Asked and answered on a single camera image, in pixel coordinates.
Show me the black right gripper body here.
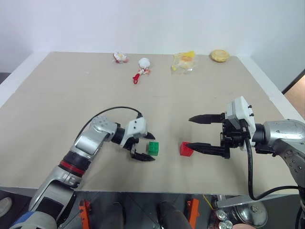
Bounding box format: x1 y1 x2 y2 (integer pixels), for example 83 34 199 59
219 111 251 159

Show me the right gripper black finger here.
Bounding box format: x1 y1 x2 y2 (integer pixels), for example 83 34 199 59
188 114 223 125
185 142 225 157

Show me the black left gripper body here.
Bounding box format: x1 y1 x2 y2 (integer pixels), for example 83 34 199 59
128 136 146 156

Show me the green cube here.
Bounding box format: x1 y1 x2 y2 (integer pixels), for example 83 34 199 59
146 141 160 156

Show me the red cube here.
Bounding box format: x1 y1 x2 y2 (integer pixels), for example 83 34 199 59
179 141 194 157

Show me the clear bag of yellow snacks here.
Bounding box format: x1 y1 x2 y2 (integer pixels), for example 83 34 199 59
170 50 199 75

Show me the orange clamp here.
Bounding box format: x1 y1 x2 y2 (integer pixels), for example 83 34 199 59
186 198 201 225
78 199 92 229

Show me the round yellow bread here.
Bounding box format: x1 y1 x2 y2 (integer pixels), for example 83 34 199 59
209 49 230 63

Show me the dark rounded shape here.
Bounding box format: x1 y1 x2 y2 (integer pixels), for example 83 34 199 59
158 201 193 229

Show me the brown wooden furniture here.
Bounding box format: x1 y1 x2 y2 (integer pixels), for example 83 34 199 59
282 68 305 121

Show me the silver metal dome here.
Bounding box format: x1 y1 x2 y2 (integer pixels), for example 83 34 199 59
233 202 268 228

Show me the red and white toy packet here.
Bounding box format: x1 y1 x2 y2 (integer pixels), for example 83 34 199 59
112 52 131 65

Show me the grey shoe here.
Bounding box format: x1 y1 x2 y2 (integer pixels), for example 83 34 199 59
0 197 13 217

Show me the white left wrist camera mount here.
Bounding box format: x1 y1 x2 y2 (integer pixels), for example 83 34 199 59
120 116 148 149

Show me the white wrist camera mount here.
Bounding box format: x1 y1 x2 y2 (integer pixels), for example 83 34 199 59
225 96 256 151
120 116 148 149

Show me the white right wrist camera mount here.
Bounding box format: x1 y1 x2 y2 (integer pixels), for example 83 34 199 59
225 96 256 151

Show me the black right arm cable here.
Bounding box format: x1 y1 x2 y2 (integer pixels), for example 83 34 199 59
244 138 300 201

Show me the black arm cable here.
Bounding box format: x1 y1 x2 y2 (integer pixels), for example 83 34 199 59
244 138 300 201
77 106 143 144

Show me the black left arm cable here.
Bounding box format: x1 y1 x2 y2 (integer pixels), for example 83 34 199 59
77 106 143 144

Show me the thin yellow cable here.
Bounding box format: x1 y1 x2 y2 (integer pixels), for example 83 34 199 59
202 194 215 211

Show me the white ball toy, red handle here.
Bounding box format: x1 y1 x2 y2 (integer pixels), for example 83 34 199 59
132 57 152 85

